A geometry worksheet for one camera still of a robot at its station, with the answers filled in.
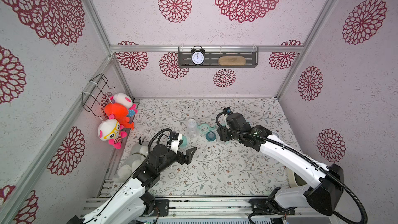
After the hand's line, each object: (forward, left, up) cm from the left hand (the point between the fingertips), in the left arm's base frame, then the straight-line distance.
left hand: (189, 145), depth 77 cm
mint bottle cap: (+10, +4, -17) cm, 21 cm away
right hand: (+8, -17, +4) cm, 19 cm away
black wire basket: (+17, +47, +16) cm, 53 cm away
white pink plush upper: (+30, +41, +2) cm, 51 cm away
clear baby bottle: (+19, 0, -17) cm, 26 cm away
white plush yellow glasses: (+8, +41, +3) cm, 42 cm away
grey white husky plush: (-11, +30, -5) cm, 32 cm away
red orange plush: (+20, +41, +2) cm, 45 cm away
